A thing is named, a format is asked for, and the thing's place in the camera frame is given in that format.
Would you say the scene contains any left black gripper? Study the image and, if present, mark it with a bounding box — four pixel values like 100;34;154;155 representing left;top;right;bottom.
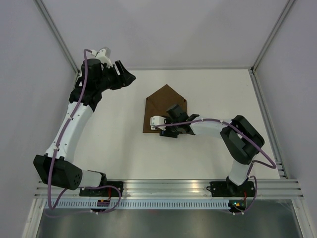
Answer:
96;60;136;92

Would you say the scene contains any brown cloth napkin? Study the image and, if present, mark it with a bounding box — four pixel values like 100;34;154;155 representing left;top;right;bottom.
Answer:
143;84;187;133

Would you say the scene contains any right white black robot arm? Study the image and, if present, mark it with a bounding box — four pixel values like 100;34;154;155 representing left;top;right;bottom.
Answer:
150;104;264;196

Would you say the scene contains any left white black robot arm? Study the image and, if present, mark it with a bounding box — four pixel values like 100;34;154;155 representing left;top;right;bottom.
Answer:
33;59;136;196

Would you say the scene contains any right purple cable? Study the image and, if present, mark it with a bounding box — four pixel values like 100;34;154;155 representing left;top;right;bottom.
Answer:
151;118;277;216

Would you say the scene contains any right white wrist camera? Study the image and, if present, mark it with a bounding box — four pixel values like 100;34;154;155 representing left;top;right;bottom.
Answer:
150;116;167;131

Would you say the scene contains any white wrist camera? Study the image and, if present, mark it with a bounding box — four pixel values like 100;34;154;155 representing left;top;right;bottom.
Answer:
90;47;112;66
150;116;167;131

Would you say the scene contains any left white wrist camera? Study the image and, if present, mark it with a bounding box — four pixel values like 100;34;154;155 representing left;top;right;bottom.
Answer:
90;47;112;66

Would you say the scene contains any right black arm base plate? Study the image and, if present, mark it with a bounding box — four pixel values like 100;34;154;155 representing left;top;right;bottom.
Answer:
206;181;256;197

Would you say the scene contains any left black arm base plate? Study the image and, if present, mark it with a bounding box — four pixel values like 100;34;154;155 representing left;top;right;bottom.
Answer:
79;181;123;198

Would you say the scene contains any left aluminium frame post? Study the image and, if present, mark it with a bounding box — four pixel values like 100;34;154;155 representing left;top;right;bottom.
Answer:
33;0;80;74

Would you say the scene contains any aluminium frame post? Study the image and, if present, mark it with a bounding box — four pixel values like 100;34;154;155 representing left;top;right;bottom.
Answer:
33;0;80;74
249;0;297;74

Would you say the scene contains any right aluminium side rail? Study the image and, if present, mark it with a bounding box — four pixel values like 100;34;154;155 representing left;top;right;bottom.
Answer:
248;68;289;179

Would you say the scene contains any aluminium front rail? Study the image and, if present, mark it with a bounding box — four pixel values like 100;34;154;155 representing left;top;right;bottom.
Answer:
34;177;305;199

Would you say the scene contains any white slotted cable duct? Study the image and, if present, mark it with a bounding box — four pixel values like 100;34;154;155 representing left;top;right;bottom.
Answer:
56;199;229;210

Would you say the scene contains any right aluminium frame post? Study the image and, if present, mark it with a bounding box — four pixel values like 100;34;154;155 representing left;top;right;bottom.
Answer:
249;0;297;74

